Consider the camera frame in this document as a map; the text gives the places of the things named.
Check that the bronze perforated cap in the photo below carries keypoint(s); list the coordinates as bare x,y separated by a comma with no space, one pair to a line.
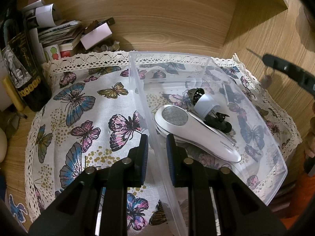
196,95

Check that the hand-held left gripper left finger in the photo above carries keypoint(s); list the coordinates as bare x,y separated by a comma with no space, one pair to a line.
144,157

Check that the small white box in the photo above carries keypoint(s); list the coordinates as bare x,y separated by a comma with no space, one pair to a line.
96,35

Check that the white lint shaver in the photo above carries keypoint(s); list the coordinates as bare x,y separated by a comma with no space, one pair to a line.
196,132

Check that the butterfly print lace tablecloth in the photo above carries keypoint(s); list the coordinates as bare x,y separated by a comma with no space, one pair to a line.
86,108

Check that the yellow candle stick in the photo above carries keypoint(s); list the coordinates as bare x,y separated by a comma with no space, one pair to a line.
12,93

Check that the stack of books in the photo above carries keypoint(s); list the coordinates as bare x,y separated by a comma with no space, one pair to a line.
61,35

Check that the white cylinder cap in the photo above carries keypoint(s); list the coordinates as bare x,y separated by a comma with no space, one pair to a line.
205,104

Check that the wooden desk shelf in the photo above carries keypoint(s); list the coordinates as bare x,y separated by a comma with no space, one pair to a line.
251,9

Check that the dark wine bottle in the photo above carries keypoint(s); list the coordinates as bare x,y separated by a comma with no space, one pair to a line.
24,66

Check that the blue cartoon sticker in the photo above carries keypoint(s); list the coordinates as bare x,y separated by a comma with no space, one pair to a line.
17,209

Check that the clear plastic storage container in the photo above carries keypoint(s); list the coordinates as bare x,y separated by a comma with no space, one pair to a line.
137,91

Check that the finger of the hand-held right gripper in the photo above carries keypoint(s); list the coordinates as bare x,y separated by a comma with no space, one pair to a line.
285,66

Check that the orange cloth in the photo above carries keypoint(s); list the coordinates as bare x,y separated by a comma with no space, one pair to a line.
304,196

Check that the pile of small coins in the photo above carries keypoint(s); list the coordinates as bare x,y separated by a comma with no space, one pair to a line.
109,47

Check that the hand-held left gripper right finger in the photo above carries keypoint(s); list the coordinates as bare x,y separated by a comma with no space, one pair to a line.
171,157

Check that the cream pink tumbler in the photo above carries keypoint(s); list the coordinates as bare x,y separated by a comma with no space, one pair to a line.
2,147

